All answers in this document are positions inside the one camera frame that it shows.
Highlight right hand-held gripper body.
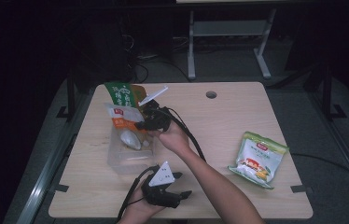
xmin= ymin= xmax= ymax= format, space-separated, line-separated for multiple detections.
xmin=137 ymin=85 xmax=173 ymax=132

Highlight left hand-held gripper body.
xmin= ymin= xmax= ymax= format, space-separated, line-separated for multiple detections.
xmin=141 ymin=161 xmax=183 ymax=209

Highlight orange and white snack packet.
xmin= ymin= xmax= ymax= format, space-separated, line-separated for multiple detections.
xmin=105 ymin=102 xmax=152 ymax=151

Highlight green packet with red food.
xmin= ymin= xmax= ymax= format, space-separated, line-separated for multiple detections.
xmin=104 ymin=80 xmax=148 ymax=109

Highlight clear plastic container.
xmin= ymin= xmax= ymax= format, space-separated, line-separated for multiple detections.
xmin=106 ymin=106 xmax=159 ymax=175

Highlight white and green snack packet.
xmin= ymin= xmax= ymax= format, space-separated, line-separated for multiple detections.
xmin=227 ymin=131 xmax=290 ymax=190

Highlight person's right hand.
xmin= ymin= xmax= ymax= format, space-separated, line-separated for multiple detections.
xmin=147 ymin=119 xmax=193 ymax=156

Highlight person's left hand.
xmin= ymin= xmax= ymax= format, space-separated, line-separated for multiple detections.
xmin=121 ymin=189 xmax=166 ymax=219

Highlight black metal stand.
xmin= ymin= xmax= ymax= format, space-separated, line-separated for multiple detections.
xmin=321 ymin=63 xmax=348 ymax=121
xmin=55 ymin=70 xmax=77 ymax=122

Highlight dark tape piece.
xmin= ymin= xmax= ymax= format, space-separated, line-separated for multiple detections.
xmin=289 ymin=184 xmax=314 ymax=194
xmin=52 ymin=184 xmax=70 ymax=193

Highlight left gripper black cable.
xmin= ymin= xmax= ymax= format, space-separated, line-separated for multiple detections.
xmin=115 ymin=164 xmax=161 ymax=222

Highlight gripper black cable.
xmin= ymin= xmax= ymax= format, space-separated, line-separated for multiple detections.
xmin=159 ymin=105 xmax=349 ymax=191
xmin=115 ymin=164 xmax=161 ymax=222

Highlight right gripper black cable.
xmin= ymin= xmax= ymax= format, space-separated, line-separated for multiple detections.
xmin=159 ymin=105 xmax=349 ymax=191

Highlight black floor cables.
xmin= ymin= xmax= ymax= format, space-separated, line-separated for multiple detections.
xmin=121 ymin=33 xmax=193 ymax=84

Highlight grey metal rail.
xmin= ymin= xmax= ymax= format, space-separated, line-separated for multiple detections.
xmin=15 ymin=90 xmax=94 ymax=224

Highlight white metal frame table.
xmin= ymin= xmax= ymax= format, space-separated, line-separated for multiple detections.
xmin=175 ymin=0 xmax=278 ymax=81

